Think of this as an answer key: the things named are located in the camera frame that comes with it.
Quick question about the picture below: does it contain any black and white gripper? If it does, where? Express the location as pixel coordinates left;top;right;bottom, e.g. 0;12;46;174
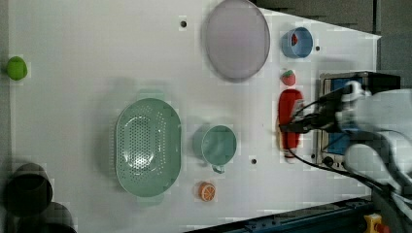
280;87;346;134

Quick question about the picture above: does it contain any plush orange slice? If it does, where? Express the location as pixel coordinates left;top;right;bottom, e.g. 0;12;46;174
198;182;216;202

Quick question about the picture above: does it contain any lilac round plate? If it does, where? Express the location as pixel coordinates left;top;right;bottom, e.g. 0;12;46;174
205;0;270;80

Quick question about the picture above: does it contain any plush strawberry on table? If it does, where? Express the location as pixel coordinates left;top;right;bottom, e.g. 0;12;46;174
281;70;295;86

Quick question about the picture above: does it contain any green mug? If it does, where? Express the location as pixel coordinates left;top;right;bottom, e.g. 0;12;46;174
192;125;237;174

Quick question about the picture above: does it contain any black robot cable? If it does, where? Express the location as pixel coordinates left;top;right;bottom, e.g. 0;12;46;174
285;96;390;192

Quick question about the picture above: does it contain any black cylinder near strainer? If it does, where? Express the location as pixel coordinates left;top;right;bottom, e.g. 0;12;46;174
4;163;53;217

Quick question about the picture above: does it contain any red plush ketchup bottle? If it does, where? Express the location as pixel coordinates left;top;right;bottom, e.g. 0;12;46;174
278;89;303;163

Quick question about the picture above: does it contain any blue bowl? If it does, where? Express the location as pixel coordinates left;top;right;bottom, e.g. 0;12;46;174
281;27;314;58

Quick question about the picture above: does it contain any green plush fruit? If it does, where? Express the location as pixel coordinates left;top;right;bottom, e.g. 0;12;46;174
7;56;28;81

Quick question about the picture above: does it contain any strawberry inside blue bowl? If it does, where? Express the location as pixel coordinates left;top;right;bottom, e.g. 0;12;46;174
291;33;298;46

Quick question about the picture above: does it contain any yellow red emergency button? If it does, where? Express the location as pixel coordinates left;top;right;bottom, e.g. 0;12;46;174
363;214;391;233

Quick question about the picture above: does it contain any green perforated strainer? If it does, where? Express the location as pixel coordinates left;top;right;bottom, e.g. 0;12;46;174
115;89;182;199

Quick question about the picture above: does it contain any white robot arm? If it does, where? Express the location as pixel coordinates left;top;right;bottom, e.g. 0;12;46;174
278;82;411;226

